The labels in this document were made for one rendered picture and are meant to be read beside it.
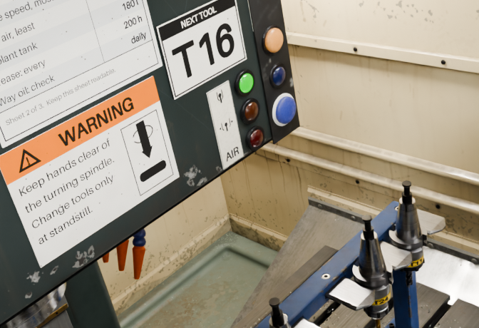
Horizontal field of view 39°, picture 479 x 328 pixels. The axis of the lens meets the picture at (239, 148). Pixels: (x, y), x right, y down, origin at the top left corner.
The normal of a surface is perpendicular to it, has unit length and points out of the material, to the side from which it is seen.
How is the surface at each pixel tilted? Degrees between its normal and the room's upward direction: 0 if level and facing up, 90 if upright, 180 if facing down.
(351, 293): 0
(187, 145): 90
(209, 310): 0
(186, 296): 0
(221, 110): 90
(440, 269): 24
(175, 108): 90
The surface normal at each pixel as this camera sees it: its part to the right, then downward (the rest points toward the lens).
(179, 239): 0.71, 0.22
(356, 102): -0.68, 0.46
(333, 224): -0.44, -0.60
